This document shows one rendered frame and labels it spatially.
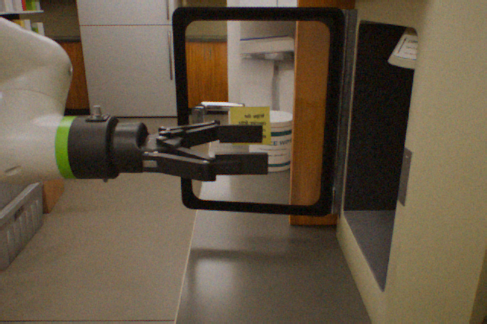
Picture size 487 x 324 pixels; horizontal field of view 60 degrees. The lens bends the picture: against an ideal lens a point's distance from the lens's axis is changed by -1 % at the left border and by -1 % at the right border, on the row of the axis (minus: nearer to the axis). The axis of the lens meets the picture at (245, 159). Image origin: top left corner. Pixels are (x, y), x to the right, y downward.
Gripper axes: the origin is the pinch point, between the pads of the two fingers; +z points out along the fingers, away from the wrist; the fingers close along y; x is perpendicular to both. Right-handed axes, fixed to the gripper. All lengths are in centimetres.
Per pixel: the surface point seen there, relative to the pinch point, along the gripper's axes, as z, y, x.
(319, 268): 12.0, 6.5, 25.6
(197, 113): -10.4, 18.3, -0.4
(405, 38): 19.8, -0.7, -15.7
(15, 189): -133, 169, 83
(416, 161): 17.7, -14.2, -3.0
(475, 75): 22.7, -14.2, -12.9
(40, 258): -118, 154, 120
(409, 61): 19.5, -3.8, -13.0
